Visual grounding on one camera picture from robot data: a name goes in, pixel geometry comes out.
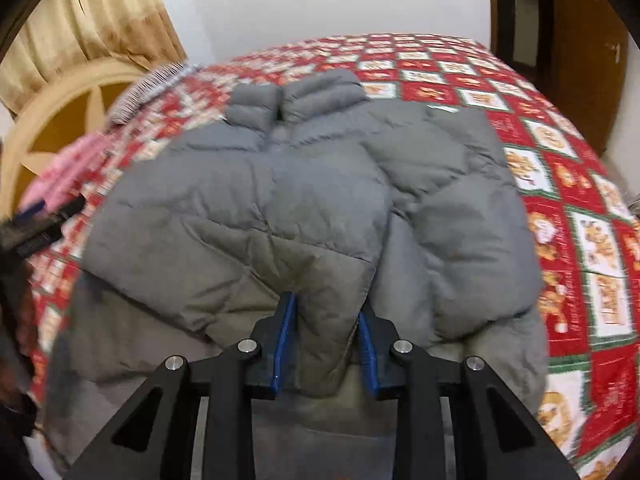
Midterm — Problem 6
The grey puffer jacket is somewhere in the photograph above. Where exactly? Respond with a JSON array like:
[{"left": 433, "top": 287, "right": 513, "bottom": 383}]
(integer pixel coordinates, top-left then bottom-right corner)
[{"left": 43, "top": 70, "right": 548, "bottom": 479}]

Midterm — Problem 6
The pink folded blanket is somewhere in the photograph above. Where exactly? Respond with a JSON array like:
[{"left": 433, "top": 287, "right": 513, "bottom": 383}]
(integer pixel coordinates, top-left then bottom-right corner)
[{"left": 18, "top": 131, "right": 113, "bottom": 211}]

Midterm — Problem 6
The cream round headboard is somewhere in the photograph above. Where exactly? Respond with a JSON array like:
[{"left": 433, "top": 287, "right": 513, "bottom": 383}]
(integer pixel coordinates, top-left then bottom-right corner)
[{"left": 1, "top": 58, "right": 145, "bottom": 217}]

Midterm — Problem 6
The grey striped pillow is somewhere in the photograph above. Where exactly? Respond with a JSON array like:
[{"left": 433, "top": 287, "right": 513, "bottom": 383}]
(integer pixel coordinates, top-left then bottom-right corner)
[{"left": 104, "top": 63, "right": 200, "bottom": 128}]

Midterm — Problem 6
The red patterned bed quilt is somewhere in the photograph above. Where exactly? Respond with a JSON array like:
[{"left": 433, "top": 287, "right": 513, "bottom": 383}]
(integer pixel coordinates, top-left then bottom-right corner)
[{"left": 19, "top": 31, "right": 640, "bottom": 480}]

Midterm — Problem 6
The beige curtain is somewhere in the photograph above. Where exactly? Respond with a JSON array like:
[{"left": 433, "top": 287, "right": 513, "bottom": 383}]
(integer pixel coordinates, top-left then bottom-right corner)
[{"left": 1, "top": 0, "right": 186, "bottom": 115}]

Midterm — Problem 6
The brown wooden door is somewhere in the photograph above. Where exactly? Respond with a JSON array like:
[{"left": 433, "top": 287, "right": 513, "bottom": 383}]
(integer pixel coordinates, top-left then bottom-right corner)
[{"left": 539, "top": 0, "right": 628, "bottom": 155}]

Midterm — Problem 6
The silver door handle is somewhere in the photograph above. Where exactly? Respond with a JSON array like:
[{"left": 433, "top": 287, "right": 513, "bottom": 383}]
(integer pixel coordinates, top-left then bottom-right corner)
[{"left": 605, "top": 42, "right": 622, "bottom": 64}]

